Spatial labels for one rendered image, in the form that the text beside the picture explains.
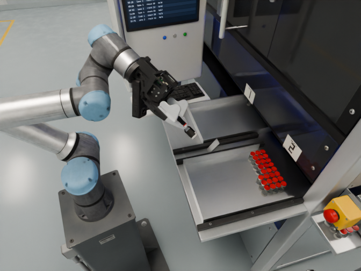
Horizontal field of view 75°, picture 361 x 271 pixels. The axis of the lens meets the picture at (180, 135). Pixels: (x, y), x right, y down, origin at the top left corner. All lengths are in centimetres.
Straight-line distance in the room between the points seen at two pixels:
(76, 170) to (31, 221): 128
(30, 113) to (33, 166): 178
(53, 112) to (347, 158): 77
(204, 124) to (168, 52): 51
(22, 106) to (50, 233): 144
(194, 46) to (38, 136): 98
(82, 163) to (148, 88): 38
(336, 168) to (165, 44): 103
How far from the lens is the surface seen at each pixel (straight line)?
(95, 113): 63
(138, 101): 69
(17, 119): 69
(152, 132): 237
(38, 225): 209
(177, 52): 147
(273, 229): 127
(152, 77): 63
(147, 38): 138
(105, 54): 71
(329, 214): 86
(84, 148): 95
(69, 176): 88
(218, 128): 115
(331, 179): 85
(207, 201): 90
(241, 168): 101
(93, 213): 98
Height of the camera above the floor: 167
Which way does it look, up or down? 46 degrees down
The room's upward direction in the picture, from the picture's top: straight up
